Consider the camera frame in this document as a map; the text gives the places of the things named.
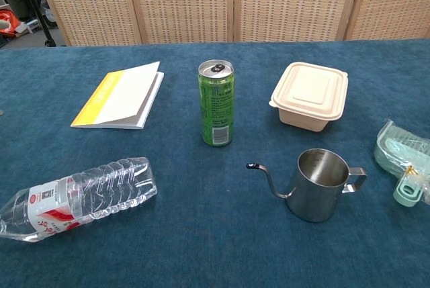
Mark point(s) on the beige lidded food box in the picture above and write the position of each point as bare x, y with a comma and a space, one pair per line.
309, 96

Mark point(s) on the steel gooseneck pitcher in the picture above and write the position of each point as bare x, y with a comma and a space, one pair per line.
315, 190

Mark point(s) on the green drink can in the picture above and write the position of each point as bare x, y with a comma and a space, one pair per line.
217, 106

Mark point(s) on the mint green dustpan set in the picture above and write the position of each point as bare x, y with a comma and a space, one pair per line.
403, 153

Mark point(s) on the blue table mat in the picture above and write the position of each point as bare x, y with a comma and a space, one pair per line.
215, 254

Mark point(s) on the small white step stool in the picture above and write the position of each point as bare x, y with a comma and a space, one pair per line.
33, 26

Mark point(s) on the wooden woven folding screen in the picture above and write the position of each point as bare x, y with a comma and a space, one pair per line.
188, 2

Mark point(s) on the black tripod stand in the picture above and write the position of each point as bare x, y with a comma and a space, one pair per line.
37, 9

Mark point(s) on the white notebook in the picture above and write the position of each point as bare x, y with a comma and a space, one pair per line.
117, 100

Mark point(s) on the clear plastic water bottle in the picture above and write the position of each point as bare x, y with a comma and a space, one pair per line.
84, 190

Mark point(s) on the orange plastic bag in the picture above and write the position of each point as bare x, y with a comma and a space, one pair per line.
10, 23

